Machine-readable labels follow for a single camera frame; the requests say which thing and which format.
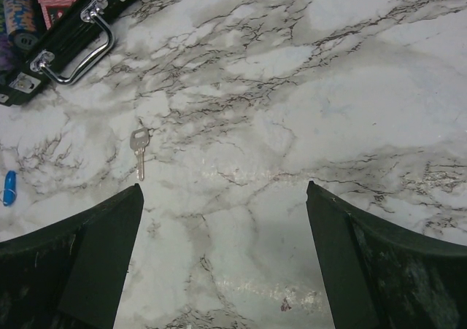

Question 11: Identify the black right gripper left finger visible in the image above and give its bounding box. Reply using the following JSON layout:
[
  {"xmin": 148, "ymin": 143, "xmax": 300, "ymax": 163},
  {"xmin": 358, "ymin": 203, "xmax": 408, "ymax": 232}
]
[{"xmin": 1, "ymin": 185, "xmax": 144, "ymax": 328}]

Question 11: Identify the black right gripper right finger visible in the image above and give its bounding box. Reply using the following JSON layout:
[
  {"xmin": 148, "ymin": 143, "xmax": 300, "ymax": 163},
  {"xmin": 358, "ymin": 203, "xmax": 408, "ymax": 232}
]
[{"xmin": 306, "ymin": 182, "xmax": 466, "ymax": 328}]

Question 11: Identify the blue plastic key tag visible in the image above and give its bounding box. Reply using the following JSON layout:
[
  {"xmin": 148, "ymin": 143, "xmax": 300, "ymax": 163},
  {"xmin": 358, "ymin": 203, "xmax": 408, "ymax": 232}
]
[{"xmin": 3, "ymin": 171, "xmax": 17, "ymax": 206}]

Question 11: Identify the silver metal key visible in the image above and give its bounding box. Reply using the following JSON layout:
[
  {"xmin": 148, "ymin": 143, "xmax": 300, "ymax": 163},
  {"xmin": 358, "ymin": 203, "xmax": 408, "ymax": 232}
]
[{"xmin": 130, "ymin": 128, "xmax": 150, "ymax": 181}]

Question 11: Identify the black poker chip case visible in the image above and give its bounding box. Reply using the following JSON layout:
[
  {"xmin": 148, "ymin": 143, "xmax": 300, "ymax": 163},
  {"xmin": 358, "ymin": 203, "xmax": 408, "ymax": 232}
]
[{"xmin": 1, "ymin": 0, "xmax": 136, "ymax": 107}]

